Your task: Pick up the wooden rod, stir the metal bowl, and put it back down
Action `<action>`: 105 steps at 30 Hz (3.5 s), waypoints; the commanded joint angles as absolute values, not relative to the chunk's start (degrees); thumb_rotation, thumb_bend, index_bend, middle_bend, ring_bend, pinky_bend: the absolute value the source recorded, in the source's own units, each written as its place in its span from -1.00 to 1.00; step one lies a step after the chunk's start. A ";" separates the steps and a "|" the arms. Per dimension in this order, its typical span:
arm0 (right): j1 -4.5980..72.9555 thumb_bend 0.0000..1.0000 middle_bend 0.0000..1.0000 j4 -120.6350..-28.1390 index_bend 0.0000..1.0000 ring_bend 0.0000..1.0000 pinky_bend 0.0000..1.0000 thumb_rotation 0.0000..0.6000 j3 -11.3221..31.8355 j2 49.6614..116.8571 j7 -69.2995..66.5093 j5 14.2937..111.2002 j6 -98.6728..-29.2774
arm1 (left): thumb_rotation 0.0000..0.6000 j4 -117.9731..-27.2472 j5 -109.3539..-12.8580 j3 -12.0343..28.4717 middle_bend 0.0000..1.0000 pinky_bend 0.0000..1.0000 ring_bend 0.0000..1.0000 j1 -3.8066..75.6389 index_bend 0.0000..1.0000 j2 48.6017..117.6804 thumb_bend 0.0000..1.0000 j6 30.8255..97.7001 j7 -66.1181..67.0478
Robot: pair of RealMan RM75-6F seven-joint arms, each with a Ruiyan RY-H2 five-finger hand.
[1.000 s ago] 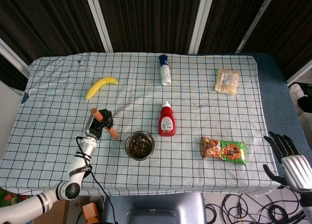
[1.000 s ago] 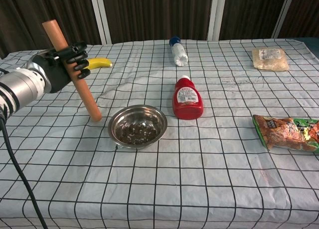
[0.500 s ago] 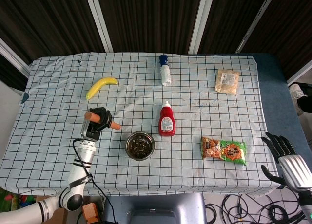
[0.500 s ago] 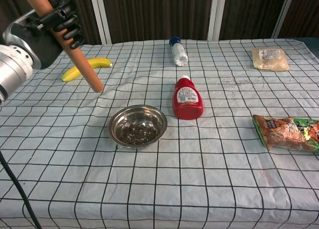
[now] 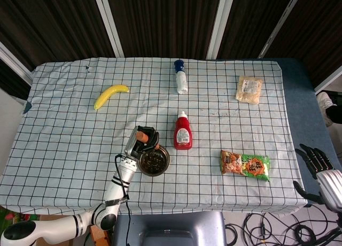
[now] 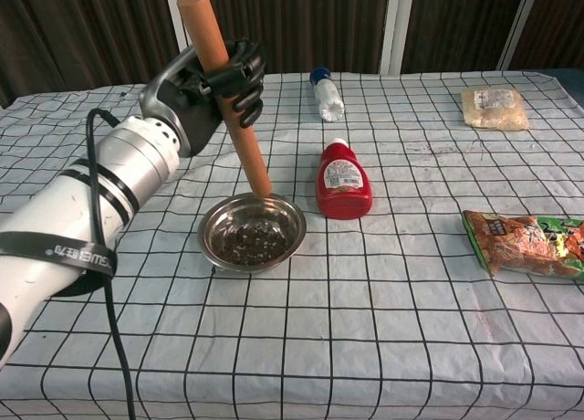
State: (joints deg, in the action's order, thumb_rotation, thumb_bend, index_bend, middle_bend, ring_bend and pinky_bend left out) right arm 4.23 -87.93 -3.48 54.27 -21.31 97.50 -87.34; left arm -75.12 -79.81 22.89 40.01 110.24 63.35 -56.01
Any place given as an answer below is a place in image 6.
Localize dark brown curtain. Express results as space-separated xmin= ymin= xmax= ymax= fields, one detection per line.
xmin=0 ymin=0 xmax=584 ymax=110

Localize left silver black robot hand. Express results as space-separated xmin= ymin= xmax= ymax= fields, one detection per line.
xmin=138 ymin=38 xmax=267 ymax=157

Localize orange green snack bag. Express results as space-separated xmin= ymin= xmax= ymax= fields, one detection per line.
xmin=462 ymin=209 xmax=584 ymax=284

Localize white black grid tablecloth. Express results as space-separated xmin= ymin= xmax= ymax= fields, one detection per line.
xmin=0 ymin=70 xmax=584 ymax=420

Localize wooden rolling pin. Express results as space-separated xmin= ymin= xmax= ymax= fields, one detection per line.
xmin=176 ymin=0 xmax=274 ymax=199

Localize dark chopped food pieces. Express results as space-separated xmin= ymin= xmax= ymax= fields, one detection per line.
xmin=214 ymin=222 xmax=287 ymax=264

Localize red ketchup bottle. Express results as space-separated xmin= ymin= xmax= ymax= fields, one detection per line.
xmin=315 ymin=137 xmax=374 ymax=220

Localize beige food packet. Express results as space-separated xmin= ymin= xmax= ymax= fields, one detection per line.
xmin=459 ymin=87 xmax=530 ymax=131

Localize stainless steel bowl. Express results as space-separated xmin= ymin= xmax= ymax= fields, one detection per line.
xmin=197 ymin=192 xmax=308 ymax=272

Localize white bottle blue cap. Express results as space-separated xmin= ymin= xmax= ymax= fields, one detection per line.
xmin=308 ymin=65 xmax=345 ymax=123

